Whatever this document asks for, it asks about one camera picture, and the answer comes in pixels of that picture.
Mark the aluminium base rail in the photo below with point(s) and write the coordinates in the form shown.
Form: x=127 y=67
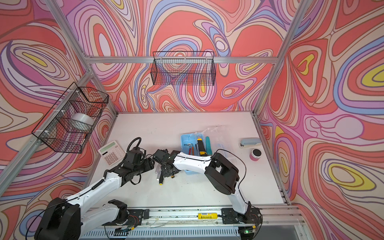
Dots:
x=208 y=216

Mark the pink tape roll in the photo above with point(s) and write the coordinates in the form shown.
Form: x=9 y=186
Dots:
x=255 y=154

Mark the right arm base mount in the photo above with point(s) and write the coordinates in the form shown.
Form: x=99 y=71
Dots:
x=252 y=216

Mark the black wire basket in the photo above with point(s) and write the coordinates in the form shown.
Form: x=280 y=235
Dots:
x=183 y=68
x=70 y=125

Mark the silver duct tape roll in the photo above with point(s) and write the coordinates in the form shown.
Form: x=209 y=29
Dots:
x=82 y=122

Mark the white pink calculator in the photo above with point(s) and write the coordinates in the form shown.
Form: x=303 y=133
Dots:
x=112 y=153

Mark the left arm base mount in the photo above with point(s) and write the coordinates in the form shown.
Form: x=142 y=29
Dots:
x=132 y=218

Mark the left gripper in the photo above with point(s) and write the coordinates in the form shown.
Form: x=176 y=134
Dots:
x=148 y=164

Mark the yellow black utility knife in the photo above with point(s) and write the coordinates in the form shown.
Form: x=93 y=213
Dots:
x=201 y=148

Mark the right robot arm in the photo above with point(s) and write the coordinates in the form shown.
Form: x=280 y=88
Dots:
x=221 y=173

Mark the black wire basket back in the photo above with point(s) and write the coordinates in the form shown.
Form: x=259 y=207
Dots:
x=183 y=68

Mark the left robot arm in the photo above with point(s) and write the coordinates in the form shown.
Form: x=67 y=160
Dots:
x=71 y=218

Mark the grey stapler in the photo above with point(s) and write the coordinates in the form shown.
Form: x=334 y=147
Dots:
x=250 y=142

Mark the small silver screwdriver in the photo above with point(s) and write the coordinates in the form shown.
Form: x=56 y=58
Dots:
x=158 y=172

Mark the red handled hex key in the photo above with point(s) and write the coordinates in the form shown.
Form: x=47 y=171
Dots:
x=191 y=148

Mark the black wire basket left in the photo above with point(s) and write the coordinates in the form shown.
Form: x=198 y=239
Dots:
x=70 y=125

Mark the teal utility knife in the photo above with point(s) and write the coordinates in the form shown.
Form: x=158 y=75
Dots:
x=208 y=146

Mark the black yellow screwdriver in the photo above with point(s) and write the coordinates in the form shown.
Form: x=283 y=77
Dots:
x=161 y=180

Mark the blue plastic tool box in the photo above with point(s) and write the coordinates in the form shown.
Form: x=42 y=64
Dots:
x=197 y=149

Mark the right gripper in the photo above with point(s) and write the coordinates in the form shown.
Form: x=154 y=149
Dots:
x=165 y=173

